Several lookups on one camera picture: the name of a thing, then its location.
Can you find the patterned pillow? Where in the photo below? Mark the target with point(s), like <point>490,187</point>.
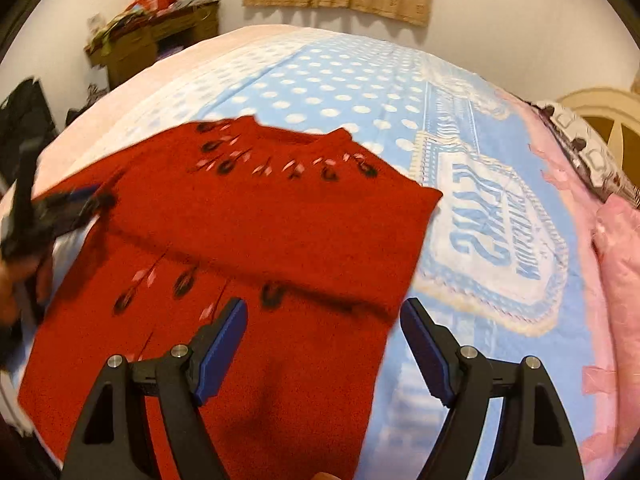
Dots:
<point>585,150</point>

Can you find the person's left hand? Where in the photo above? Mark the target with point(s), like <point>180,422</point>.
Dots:
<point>25,290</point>

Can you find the black cloth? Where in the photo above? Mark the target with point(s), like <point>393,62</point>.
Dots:
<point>22,120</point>

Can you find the cream wooden headboard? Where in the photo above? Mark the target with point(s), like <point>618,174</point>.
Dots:
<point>595,102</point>

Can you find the wooden desk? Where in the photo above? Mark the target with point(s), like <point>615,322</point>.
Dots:
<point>150,40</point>

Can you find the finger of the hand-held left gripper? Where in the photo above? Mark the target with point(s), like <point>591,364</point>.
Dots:
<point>75,207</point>

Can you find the blue printed blanket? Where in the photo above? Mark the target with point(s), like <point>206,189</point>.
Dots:
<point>350,85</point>
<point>565,200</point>

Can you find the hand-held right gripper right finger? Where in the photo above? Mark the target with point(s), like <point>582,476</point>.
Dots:
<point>425,350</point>

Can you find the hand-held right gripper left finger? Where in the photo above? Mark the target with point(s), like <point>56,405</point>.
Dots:
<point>225,350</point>

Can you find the red knitted sweater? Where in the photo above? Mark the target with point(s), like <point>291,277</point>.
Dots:
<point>280,230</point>

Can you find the pink pillow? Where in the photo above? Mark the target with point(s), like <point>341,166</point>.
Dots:
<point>620,270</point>

